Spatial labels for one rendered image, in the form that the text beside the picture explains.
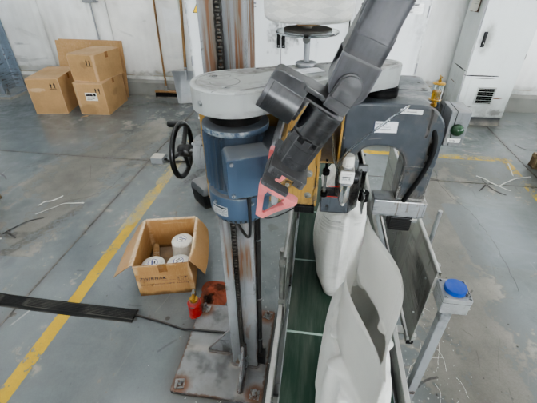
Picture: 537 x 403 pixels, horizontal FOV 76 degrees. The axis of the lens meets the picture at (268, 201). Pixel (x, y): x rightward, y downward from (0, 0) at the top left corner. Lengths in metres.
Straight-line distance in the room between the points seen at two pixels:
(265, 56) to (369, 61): 3.21
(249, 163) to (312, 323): 0.98
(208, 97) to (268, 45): 2.98
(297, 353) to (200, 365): 0.59
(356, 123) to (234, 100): 0.35
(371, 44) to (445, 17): 4.62
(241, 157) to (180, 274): 1.47
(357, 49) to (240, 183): 0.34
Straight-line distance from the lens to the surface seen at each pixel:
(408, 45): 3.71
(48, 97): 5.37
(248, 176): 0.70
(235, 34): 0.94
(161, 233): 2.43
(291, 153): 0.55
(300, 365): 1.43
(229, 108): 0.69
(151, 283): 2.15
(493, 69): 4.77
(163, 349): 1.99
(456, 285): 1.15
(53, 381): 2.09
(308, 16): 0.65
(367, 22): 0.50
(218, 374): 1.84
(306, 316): 1.56
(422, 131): 0.94
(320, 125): 0.53
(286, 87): 0.52
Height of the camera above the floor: 1.62
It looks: 35 degrees down
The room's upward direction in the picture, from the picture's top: straight up
